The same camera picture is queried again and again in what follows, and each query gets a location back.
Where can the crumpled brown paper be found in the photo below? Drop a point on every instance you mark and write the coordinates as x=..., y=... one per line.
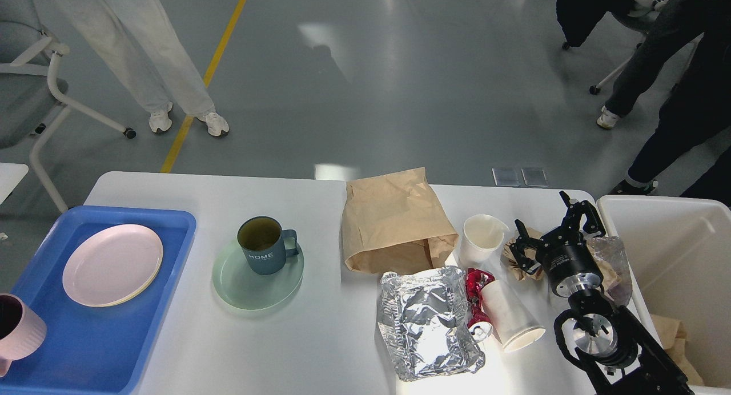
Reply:
x=513, y=266

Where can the upright white paper cup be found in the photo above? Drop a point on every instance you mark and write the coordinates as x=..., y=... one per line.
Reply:
x=482, y=241

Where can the white plastic bin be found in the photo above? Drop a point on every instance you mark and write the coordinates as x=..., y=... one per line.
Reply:
x=678, y=251

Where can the metal floor plate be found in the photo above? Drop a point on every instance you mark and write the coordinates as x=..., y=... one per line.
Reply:
x=506, y=177
x=535, y=177

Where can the white side table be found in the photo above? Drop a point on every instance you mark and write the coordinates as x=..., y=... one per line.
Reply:
x=11, y=175

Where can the crumpled aluminium foil tray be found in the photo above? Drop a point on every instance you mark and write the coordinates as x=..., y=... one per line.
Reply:
x=422, y=319

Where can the brown paper bag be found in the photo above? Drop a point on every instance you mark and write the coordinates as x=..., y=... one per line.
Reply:
x=395, y=222

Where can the pink ribbed mug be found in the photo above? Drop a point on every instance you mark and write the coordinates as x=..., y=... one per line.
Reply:
x=22, y=331

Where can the chair with black jacket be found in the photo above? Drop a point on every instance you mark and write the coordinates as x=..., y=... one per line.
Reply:
x=578, y=18

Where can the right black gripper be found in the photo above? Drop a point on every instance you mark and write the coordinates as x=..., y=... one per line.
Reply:
x=563, y=253

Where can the green plate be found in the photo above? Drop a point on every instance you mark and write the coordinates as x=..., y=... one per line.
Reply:
x=240, y=287

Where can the person in light trousers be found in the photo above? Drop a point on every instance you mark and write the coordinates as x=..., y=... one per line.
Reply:
x=138, y=43

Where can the clear plastic bag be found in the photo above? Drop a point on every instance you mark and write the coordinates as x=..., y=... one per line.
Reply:
x=610, y=255

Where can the lying white paper cup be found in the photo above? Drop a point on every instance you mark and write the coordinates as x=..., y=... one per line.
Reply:
x=514, y=324

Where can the right metal floor plate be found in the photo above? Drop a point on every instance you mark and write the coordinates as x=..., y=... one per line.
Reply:
x=535, y=177

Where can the left metal floor plate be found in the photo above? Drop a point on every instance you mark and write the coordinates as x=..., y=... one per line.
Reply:
x=506, y=177

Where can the pink plate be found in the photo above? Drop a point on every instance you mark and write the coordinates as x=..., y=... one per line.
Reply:
x=113, y=266

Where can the grey office chair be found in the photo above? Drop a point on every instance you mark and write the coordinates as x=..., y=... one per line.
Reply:
x=33, y=97

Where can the red crumpled wrapper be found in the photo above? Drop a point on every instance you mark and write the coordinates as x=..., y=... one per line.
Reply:
x=475, y=281

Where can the blue-grey HOME mug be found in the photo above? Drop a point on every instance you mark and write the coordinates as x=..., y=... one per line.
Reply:
x=266, y=245

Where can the blue plastic tray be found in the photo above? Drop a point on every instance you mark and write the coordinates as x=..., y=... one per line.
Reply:
x=95, y=350

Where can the brown paper in bin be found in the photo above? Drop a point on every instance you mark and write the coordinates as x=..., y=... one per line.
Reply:
x=673, y=336

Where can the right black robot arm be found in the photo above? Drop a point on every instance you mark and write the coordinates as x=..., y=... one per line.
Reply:
x=603, y=339

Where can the person in dark trousers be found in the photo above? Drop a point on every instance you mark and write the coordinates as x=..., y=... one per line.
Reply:
x=679, y=22

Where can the person in black trousers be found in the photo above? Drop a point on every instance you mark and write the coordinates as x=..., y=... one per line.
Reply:
x=696, y=111

